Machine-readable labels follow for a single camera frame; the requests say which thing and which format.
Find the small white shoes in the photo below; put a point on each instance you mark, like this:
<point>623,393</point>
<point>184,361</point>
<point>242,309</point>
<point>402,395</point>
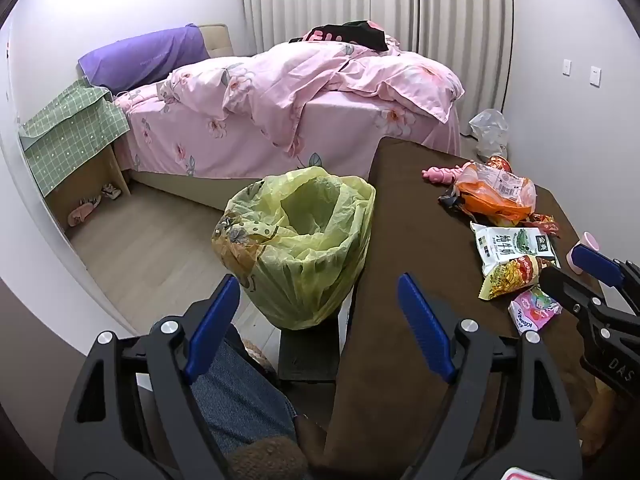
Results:
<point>111,192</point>

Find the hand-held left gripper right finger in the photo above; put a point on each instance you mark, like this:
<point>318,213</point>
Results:
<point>425,330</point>

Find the red snack packet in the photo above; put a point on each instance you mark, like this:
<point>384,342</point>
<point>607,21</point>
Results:
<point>500,162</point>

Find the orange snack bag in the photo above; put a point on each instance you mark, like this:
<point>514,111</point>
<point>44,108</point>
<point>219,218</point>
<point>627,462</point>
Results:
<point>495,195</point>

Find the small red wrappers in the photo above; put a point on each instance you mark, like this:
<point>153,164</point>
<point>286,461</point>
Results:
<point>542,222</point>

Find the bed with pink floral sheet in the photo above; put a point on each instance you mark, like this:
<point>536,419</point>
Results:
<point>165,145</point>

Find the yellow red noodle packet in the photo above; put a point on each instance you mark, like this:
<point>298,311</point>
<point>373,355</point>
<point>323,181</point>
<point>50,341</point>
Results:
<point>505,279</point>

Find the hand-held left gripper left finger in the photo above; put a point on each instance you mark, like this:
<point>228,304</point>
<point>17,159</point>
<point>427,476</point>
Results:
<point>212,330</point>

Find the pink candy packet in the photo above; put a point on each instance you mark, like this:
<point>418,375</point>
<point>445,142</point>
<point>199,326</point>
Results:
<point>530,310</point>

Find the pink caterpillar toy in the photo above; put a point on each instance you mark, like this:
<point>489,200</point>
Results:
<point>440,174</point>

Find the dark wrapper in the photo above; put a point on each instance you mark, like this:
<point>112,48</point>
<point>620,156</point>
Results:
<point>450,199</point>

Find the waste bin with yellow liner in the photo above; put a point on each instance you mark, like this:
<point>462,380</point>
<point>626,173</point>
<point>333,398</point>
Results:
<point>300,260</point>

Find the white wall switch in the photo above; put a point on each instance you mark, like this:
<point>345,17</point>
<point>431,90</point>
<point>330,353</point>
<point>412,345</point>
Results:
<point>567,66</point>
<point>595,75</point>

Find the pink floral duvet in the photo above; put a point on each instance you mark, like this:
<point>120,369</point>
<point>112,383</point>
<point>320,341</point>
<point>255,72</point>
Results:
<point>280,90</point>

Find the person's fuzzy sweater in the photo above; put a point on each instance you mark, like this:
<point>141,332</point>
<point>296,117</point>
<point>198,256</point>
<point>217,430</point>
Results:
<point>265,457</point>

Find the white pleated curtain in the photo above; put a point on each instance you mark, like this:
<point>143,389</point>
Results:
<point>400,5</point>

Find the person's right forearm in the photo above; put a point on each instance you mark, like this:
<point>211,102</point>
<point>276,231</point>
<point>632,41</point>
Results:
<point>597,425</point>

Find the white plastic bag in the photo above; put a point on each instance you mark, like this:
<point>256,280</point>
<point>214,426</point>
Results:
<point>490,130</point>

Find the pink slippers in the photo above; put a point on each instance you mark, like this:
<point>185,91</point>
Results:
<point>82,212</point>

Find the green checked cloth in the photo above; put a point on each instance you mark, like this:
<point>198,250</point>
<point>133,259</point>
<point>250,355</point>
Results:
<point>70,130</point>

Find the beige fuzzy slipper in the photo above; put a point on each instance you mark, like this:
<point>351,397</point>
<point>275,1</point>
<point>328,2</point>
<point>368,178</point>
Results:
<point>257,357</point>

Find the purple pillow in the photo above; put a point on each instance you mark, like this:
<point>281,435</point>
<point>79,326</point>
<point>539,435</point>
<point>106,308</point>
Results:
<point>140,60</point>

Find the wooden nightstand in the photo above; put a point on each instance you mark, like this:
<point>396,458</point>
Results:
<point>95,180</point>

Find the pink cup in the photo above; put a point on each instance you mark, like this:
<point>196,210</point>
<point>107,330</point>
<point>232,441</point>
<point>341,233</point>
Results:
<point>591,241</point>

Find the black garment with pink print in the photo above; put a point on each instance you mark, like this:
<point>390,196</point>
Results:
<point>360,35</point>

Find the white green milk packet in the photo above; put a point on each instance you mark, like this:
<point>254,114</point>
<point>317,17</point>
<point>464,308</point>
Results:
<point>505,245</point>

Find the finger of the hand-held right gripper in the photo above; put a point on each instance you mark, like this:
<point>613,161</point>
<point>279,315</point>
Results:
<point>570,292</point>
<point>595,261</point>

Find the person's leg in jeans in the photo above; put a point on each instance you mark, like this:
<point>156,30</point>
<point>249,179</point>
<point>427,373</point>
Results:
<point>240,400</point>

